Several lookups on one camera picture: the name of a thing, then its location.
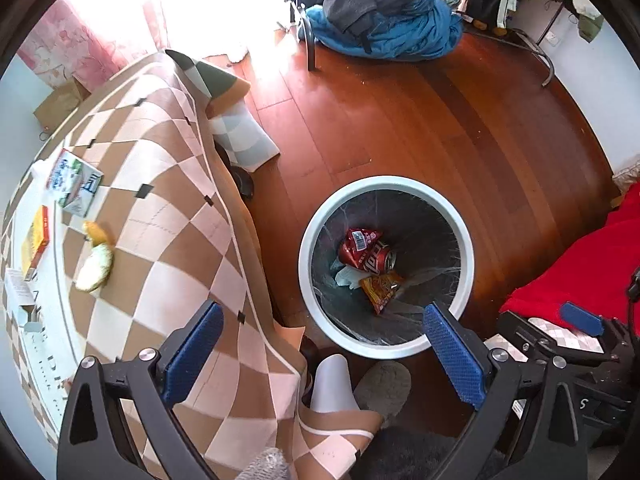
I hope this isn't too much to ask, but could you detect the dark grey rug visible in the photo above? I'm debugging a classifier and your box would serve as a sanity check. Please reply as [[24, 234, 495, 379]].
[[349, 425, 507, 480]]

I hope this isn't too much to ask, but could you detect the blue duvet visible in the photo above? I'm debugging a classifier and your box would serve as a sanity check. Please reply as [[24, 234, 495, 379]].
[[299, 0, 464, 64]]

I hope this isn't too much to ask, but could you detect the cream lace cloth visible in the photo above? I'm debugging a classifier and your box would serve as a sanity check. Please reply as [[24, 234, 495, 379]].
[[611, 159, 640, 197]]

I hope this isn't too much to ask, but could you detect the pink floral curtain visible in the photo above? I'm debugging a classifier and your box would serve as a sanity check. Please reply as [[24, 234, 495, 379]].
[[17, 0, 174, 87]]

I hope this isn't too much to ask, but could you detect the curved metal chair leg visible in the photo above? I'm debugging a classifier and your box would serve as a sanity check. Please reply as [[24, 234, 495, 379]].
[[462, 25, 557, 89]]

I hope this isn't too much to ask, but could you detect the small white box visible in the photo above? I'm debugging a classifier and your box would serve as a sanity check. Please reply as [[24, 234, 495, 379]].
[[3, 268, 34, 307]]

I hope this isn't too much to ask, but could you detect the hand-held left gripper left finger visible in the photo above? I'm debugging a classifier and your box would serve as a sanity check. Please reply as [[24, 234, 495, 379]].
[[56, 301, 226, 480]]

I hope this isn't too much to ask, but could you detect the white round trash bin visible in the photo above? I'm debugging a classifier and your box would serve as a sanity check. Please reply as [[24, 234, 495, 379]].
[[298, 175, 475, 359]]

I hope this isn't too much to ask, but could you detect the brown checkered blanket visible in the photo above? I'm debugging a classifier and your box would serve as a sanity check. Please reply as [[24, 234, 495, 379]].
[[0, 49, 386, 480]]

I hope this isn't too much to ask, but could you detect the pale green crumpled wrapper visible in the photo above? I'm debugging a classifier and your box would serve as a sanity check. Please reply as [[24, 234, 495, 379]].
[[74, 243, 115, 294]]

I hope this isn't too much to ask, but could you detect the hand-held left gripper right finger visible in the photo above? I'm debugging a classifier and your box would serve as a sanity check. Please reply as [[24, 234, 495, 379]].
[[423, 302, 592, 480]]

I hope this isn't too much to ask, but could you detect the black round table foot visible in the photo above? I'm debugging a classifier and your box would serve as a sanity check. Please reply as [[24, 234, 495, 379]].
[[215, 144, 257, 202]]

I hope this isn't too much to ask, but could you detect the orange snack wrapper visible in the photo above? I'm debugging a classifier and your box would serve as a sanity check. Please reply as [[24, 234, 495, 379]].
[[359, 271, 407, 316]]

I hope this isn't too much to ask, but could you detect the person's leg in white sock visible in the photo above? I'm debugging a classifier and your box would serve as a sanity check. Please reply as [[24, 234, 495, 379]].
[[309, 354, 359, 416]]

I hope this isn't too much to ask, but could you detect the crumpled white tissue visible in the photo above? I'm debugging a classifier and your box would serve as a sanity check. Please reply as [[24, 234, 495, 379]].
[[334, 265, 371, 292]]

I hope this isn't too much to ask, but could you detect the black metal rack leg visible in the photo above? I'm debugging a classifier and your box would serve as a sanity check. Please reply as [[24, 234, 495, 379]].
[[292, 0, 321, 72]]

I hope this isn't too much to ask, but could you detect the red cloth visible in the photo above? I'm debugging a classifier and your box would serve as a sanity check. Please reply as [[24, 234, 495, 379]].
[[498, 183, 640, 332]]

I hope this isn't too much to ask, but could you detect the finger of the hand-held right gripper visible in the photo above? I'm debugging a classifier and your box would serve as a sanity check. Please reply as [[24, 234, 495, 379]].
[[559, 302, 635, 361], [496, 311, 617, 367]]

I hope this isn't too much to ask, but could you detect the green white carton box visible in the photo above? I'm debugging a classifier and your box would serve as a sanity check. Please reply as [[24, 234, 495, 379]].
[[46, 148, 105, 219]]

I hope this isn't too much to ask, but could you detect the red drink can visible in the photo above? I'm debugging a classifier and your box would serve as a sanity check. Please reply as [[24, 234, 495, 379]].
[[340, 240, 398, 274]]

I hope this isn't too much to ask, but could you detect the brown paper bag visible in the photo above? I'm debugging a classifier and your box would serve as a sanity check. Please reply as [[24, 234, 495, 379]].
[[33, 75, 91, 131]]

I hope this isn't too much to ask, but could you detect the black bin liner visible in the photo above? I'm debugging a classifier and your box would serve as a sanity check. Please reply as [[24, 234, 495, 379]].
[[312, 187, 463, 346]]

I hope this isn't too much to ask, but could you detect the grey fuzzy slipper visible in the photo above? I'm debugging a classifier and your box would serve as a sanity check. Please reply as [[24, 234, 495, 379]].
[[234, 447, 294, 480], [352, 361, 412, 429]]

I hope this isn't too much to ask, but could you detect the pink checkered cloth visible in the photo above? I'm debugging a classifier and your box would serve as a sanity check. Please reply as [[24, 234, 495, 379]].
[[527, 316, 603, 353]]

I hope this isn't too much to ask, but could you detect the red triangular snack packet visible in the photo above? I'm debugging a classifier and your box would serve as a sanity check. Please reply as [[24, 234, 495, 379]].
[[345, 227, 384, 256]]

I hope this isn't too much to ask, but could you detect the yellow red flat box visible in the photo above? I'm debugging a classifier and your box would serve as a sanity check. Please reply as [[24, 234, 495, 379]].
[[21, 204, 52, 281]]

